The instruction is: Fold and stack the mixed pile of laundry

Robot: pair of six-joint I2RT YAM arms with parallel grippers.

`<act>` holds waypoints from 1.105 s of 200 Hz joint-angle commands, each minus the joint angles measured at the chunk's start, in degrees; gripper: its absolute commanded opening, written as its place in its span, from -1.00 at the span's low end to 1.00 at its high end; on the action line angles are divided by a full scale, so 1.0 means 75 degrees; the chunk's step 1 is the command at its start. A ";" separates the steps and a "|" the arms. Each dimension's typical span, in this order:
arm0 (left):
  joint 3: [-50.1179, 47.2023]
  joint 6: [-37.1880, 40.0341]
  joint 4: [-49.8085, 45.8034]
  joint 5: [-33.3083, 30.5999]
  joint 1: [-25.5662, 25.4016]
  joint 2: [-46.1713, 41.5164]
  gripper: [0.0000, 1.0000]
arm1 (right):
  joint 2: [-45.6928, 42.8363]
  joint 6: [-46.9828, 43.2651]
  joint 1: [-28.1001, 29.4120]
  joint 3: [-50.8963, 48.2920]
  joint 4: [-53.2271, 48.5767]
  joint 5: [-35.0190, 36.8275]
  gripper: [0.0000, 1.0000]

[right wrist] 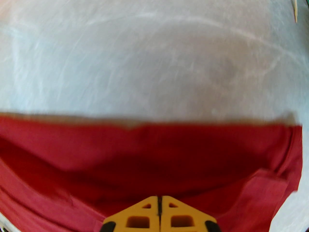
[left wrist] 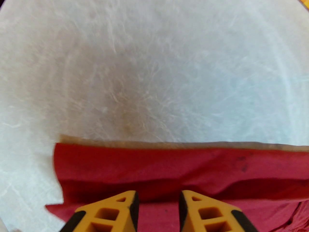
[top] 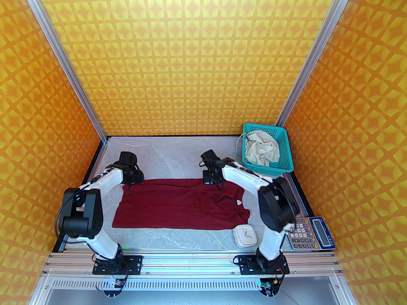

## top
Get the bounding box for dark red shirt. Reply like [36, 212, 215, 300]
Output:
[112, 178, 251, 231]

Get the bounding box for cream drawstring shorts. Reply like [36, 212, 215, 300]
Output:
[237, 131, 281, 167]

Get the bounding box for teal plastic basket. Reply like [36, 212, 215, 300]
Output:
[242, 123, 294, 174]

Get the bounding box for white square clock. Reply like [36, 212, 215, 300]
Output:
[233, 224, 257, 247]

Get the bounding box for small circuit board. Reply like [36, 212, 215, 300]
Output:
[259, 278, 280, 298]
[103, 278, 126, 298]

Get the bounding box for grey desk calculator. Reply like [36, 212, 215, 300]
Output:
[283, 216, 336, 251]

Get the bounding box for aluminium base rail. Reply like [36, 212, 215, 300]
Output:
[43, 251, 345, 277]

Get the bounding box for white slotted cable duct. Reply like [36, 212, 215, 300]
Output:
[51, 277, 333, 291]

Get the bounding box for aluminium frame post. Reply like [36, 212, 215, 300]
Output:
[274, 0, 360, 127]
[15, 0, 110, 144]

